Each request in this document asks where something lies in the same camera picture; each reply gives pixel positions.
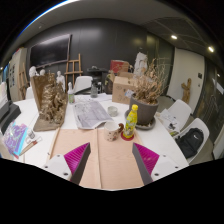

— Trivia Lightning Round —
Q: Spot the red round coaster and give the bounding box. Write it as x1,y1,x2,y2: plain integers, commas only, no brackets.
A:
121,132,134,141

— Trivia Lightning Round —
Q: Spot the floral ceramic mug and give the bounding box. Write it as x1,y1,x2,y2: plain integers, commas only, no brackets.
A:
104,121,124,142

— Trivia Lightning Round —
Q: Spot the black backpack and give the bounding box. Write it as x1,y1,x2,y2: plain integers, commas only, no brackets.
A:
175,128,204,159

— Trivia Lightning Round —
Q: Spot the black box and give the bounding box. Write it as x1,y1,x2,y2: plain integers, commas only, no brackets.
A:
0,101,21,134

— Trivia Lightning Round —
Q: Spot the brown clay relief sculpture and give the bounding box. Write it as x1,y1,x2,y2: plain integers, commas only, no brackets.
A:
30,73,68,132

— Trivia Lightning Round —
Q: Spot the wooden mannequin figure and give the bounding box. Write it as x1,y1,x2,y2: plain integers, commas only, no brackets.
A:
181,78,192,104

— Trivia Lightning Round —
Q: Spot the grey pot with dried plant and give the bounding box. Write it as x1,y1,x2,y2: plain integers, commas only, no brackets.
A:
129,58,166,127

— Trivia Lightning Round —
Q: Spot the dark wall screen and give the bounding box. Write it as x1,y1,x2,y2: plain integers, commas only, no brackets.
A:
30,34,71,68

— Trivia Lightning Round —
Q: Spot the white plaster bust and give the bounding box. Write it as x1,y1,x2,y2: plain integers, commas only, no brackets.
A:
29,66,39,78

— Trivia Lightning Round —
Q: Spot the newspaper sheet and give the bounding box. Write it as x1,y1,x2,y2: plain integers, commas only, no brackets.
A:
73,101,112,129

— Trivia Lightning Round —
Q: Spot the grey glass jar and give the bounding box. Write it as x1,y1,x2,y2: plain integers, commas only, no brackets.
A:
90,84,98,98

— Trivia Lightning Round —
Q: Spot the small ink jar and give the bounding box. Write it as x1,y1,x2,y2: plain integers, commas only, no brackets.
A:
27,129,35,139

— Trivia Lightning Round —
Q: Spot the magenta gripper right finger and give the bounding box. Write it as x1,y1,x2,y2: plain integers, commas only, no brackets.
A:
132,143,159,185

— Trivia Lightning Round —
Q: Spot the wooden easel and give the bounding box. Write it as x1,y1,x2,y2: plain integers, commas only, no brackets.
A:
64,54,83,83

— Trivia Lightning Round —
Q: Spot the beige cloth mat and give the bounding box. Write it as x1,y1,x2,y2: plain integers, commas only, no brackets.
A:
50,129,143,190

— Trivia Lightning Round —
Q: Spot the white chair with backpack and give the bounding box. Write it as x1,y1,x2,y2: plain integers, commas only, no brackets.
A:
174,118,209,163

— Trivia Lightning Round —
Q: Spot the cardboard box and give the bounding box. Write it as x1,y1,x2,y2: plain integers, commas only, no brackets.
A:
112,72,135,104

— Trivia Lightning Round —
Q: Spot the wrapped white statue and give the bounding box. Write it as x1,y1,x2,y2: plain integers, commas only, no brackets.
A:
134,52,148,76

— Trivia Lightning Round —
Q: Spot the red box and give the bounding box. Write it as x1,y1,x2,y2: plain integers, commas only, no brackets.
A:
110,60,129,73

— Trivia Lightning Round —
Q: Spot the yellow drink bottle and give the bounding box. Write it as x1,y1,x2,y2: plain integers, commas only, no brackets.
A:
123,104,138,137

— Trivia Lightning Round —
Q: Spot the small green spray bottle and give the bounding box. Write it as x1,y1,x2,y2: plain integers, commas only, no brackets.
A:
67,82,75,104

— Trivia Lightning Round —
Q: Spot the white chair behind table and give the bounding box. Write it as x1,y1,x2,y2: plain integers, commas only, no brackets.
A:
73,76,92,95

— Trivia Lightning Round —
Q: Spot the white chair with papers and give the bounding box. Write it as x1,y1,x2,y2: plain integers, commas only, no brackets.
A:
157,99,191,135

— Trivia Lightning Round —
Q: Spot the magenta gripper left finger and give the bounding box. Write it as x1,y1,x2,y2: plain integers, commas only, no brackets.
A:
64,143,91,184

